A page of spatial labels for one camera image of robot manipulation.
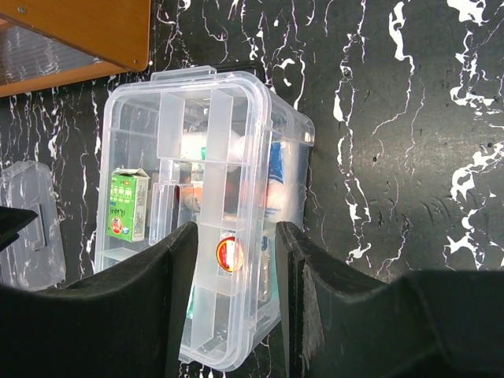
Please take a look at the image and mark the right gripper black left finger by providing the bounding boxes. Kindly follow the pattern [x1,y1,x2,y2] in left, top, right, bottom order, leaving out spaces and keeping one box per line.
[1,222,198,377]

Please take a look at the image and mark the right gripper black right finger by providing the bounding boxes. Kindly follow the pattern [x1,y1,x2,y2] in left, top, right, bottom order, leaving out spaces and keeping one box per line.
[275,222,503,377]

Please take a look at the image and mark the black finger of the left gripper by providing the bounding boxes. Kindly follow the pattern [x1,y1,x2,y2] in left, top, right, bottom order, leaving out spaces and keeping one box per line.
[0,206,38,250]

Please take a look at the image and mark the clear box lid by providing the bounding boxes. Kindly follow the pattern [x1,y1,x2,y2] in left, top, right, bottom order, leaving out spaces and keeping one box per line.
[1,161,66,291]

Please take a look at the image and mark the small green box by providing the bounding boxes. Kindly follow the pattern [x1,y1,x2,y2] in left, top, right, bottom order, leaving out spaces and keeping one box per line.
[106,169,150,243]

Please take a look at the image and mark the small orange cap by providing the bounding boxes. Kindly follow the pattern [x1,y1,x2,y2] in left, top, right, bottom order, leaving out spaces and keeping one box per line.
[216,236,243,273]

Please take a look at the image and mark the white blue tube bottle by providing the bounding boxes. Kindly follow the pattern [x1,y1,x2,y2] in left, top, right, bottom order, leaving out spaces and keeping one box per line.
[265,141,297,223]

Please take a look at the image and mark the brown medicine bottle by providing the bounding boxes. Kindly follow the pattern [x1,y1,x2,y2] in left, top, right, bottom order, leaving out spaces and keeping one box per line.
[176,182,203,213]

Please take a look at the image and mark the clear first aid box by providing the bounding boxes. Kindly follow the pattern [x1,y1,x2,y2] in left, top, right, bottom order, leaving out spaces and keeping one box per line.
[93,66,316,372]

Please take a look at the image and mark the white bottle teal cap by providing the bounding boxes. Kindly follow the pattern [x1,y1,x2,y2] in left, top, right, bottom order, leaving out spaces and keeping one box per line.
[180,131,247,163]

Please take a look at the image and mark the orange wooden shelf rack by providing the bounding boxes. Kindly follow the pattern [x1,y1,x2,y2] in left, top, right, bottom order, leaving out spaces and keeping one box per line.
[1,1,151,97]

